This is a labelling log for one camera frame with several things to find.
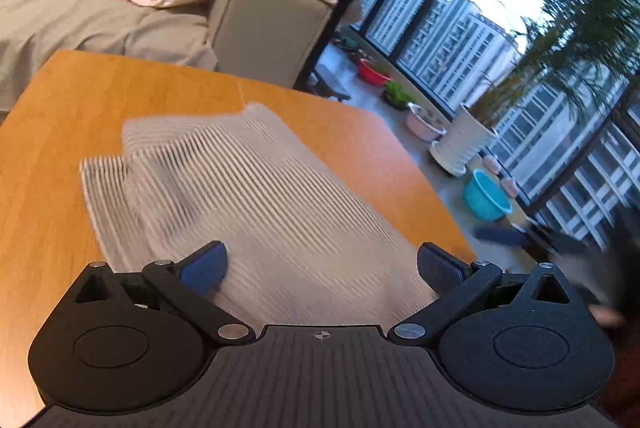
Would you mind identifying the palm plant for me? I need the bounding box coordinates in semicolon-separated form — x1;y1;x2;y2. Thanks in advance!
470;0;637;145

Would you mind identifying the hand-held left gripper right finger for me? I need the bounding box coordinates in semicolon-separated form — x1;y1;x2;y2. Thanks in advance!
387;243;579;348

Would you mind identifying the pink basin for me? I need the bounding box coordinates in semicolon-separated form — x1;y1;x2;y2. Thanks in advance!
405;102;447;143

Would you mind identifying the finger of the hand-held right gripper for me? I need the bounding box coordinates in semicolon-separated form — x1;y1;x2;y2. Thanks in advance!
472;225;531;251

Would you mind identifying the grey sofa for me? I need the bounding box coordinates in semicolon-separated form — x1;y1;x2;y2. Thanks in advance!
0;0;342;115

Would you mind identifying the black window frame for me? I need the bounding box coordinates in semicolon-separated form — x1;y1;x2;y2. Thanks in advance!
350;0;640;255

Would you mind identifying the striped shirt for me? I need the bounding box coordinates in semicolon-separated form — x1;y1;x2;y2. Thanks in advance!
80;102;442;327

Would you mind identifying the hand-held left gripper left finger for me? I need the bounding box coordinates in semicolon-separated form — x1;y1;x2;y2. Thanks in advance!
62;241;257;349

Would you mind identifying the teal basin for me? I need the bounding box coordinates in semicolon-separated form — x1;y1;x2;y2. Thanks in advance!
462;169;514;223

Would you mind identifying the red basin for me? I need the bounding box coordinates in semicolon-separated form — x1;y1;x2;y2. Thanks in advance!
357;58;394;87

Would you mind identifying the white ribbed plant pot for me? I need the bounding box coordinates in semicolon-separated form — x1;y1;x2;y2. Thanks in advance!
430;104;501;177

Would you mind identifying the dark wooden stool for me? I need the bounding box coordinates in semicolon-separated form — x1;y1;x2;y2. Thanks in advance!
312;72;354;103

